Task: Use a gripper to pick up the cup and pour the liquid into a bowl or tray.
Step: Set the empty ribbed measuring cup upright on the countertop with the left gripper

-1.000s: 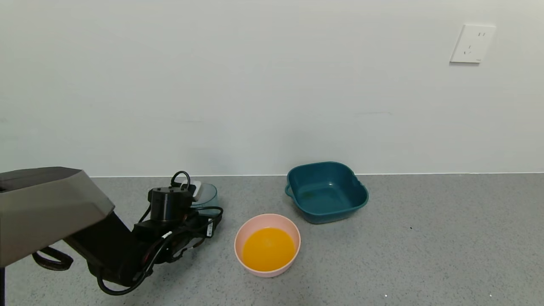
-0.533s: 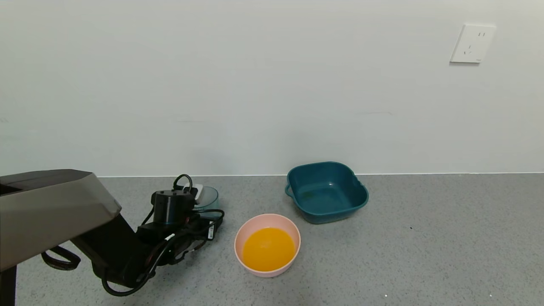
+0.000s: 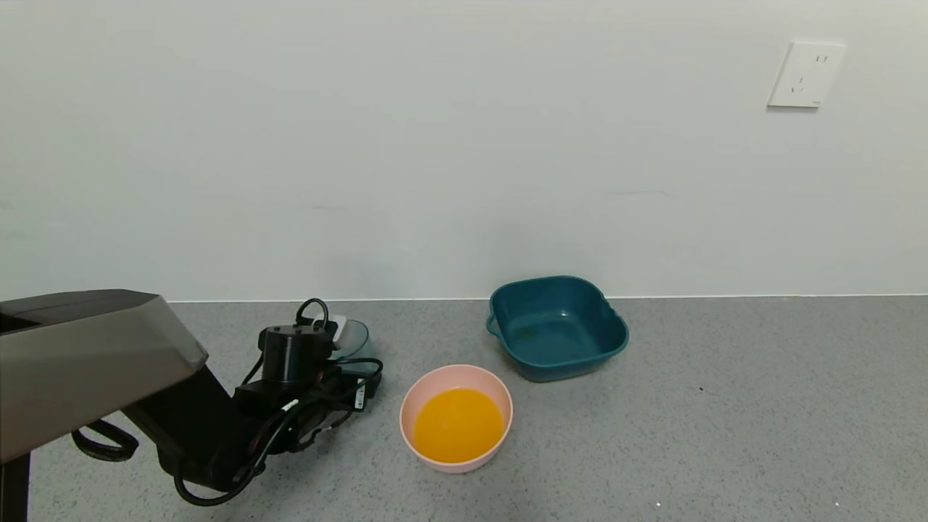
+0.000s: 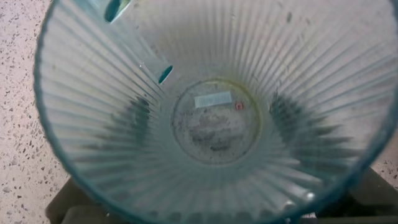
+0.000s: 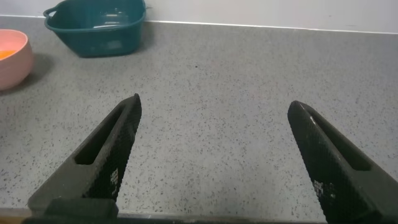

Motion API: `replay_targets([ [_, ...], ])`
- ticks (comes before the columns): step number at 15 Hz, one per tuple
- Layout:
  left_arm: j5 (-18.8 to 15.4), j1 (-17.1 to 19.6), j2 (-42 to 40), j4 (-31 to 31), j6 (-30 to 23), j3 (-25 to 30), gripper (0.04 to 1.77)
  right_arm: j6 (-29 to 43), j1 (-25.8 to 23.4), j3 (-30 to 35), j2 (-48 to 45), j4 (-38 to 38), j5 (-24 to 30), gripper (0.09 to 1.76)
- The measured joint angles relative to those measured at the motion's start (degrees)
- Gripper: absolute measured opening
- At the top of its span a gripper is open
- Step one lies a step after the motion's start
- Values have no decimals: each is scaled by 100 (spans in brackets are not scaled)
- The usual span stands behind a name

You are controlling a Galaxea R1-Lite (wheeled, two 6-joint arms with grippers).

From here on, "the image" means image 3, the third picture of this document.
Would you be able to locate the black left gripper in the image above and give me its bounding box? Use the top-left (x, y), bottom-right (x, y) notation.
top-left (337, 370), bottom-right (382, 412)

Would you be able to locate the translucent teal ribbed cup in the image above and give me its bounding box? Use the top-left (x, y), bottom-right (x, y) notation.
top-left (330, 319), bottom-right (376, 367)

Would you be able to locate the orange juice liquid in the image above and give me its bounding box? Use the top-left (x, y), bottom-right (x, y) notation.
top-left (412, 388), bottom-right (505, 465)

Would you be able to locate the pink round bowl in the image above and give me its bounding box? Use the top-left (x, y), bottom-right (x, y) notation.
top-left (399, 364), bottom-right (514, 473)

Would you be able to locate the dark teal square basin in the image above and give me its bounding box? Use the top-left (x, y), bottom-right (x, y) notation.
top-left (486, 275), bottom-right (629, 383)

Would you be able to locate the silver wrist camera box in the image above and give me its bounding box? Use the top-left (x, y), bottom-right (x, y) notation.
top-left (318, 314), bottom-right (351, 350)

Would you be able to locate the black cable with white tag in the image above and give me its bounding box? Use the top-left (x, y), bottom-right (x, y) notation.
top-left (246, 397), bottom-right (302, 472)

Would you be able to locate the black cable loop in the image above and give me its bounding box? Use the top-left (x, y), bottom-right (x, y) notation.
top-left (71, 419), bottom-right (138, 463)

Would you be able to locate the white wall power socket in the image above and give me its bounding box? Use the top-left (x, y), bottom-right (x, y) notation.
top-left (767, 41), bottom-right (847, 109)

